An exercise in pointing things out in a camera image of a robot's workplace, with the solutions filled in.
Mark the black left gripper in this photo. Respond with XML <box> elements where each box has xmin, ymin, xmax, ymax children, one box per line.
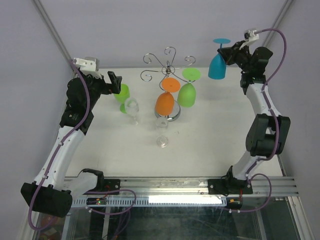
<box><xmin>77</xmin><ymin>67</ymin><xmax>122</xmax><ymax>111</ymax></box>

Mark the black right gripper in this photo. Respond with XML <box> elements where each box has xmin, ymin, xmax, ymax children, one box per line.
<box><xmin>218</xmin><ymin>40</ymin><xmax>253</xmax><ymax>74</ymax></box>

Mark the green wine glass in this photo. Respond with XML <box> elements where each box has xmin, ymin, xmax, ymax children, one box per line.
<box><xmin>177</xmin><ymin>67</ymin><xmax>201</xmax><ymax>108</ymax></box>
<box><xmin>114</xmin><ymin>83</ymin><xmax>130</xmax><ymax>114</ymax></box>

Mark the blue plastic wine glass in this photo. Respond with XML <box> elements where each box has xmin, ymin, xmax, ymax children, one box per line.
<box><xmin>208</xmin><ymin>38</ymin><xmax>231</xmax><ymax>80</ymax></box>

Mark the orange plastic wine glass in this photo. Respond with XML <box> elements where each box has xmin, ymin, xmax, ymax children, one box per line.
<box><xmin>155</xmin><ymin>77</ymin><xmax>181</xmax><ymax>116</ymax></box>

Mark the clear flute glass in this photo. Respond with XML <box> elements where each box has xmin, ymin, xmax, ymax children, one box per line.
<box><xmin>155</xmin><ymin>117</ymin><xmax>169</xmax><ymax>148</ymax></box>

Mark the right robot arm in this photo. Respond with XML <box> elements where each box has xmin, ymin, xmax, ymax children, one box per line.
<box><xmin>208</xmin><ymin>41</ymin><xmax>291</xmax><ymax>196</ymax></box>

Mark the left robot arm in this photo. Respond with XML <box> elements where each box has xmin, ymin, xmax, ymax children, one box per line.
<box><xmin>20</xmin><ymin>71</ymin><xmax>122</xmax><ymax>218</ymax></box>

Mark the clear wine glass left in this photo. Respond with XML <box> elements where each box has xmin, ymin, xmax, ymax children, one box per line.
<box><xmin>124</xmin><ymin>97</ymin><xmax>139</xmax><ymax>125</ymax></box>

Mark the chrome wine glass rack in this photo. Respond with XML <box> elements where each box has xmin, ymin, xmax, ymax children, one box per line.
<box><xmin>140</xmin><ymin>46</ymin><xmax>196</xmax><ymax>122</ymax></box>

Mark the white LED light strip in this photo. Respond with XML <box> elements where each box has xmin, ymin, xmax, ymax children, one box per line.
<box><xmin>148</xmin><ymin>195</ymin><xmax>215</xmax><ymax>204</ymax></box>

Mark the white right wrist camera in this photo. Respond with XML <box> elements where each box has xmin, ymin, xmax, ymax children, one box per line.
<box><xmin>239</xmin><ymin>28</ymin><xmax>260</xmax><ymax>50</ymax></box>

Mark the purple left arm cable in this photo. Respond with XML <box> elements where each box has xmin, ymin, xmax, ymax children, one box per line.
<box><xmin>27</xmin><ymin>59</ymin><xmax>91</xmax><ymax>231</ymax></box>

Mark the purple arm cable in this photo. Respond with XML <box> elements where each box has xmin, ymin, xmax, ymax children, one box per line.
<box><xmin>244</xmin><ymin>28</ymin><xmax>287</xmax><ymax>214</ymax></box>
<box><xmin>27</xmin><ymin>59</ymin><xmax>91</xmax><ymax>231</ymax></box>

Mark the right corner frame post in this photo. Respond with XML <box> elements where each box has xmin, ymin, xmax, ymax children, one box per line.
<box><xmin>250</xmin><ymin>0</ymin><xmax>295</xmax><ymax>71</ymax></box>

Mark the corner frame post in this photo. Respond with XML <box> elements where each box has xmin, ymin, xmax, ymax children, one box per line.
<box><xmin>31</xmin><ymin>0</ymin><xmax>75</xmax><ymax>74</ymax></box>
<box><xmin>250</xmin><ymin>0</ymin><xmax>295</xmax><ymax>71</ymax></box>

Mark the left corner frame post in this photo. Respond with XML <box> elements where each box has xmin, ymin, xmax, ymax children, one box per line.
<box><xmin>31</xmin><ymin>0</ymin><xmax>75</xmax><ymax>74</ymax></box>

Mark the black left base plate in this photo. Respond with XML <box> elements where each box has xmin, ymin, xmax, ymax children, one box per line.
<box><xmin>93</xmin><ymin>178</ymin><xmax>121</xmax><ymax>195</ymax></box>

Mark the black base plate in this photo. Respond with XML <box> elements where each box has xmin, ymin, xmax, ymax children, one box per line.
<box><xmin>207</xmin><ymin>178</ymin><xmax>253</xmax><ymax>196</ymax></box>
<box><xmin>93</xmin><ymin>178</ymin><xmax>121</xmax><ymax>195</ymax></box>

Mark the aluminium mounting rail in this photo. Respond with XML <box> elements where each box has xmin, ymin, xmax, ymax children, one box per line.
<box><xmin>62</xmin><ymin>175</ymin><xmax>300</xmax><ymax>201</ymax></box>

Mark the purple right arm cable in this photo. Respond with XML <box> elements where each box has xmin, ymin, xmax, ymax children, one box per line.
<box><xmin>244</xmin><ymin>28</ymin><xmax>287</xmax><ymax>214</ymax></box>

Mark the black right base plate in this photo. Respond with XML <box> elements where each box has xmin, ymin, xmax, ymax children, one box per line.
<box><xmin>207</xmin><ymin>178</ymin><xmax>253</xmax><ymax>196</ymax></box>

